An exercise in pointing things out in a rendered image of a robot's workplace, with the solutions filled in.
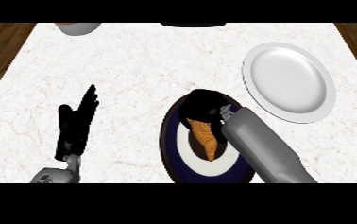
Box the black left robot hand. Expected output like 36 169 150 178
54 84 100 163

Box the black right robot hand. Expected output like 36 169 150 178
178 89 228 130

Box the orange croissant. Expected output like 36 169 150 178
185 118 219 163

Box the dark blue and white plate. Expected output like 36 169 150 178
159 92 256 184

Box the black flat object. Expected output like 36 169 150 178
159 23 227 28

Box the grey bowl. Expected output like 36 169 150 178
53 23 103 37

